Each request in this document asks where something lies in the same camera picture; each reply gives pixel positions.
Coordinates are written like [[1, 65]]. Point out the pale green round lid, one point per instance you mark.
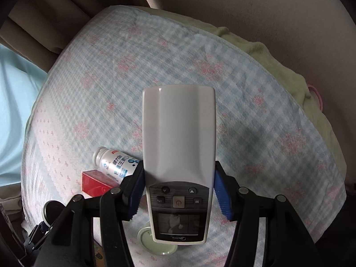
[[144, 242]]

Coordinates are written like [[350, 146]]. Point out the beige padded headboard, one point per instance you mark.
[[55, 5]]

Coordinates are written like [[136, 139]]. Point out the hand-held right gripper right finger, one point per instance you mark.
[[222, 196]]

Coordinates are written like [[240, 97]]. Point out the white remote control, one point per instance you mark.
[[178, 133]]

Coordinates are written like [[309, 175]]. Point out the light blue cloth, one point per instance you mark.
[[16, 103]]

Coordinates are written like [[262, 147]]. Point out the red box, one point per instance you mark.
[[94, 184]]

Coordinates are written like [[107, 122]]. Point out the small white printed bottle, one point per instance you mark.
[[111, 162]]

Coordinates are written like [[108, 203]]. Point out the light green blanket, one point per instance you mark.
[[292, 80]]

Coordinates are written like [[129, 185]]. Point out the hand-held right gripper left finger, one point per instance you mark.
[[137, 196]]

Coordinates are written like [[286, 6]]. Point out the checked floral bed sheet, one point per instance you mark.
[[180, 61]]

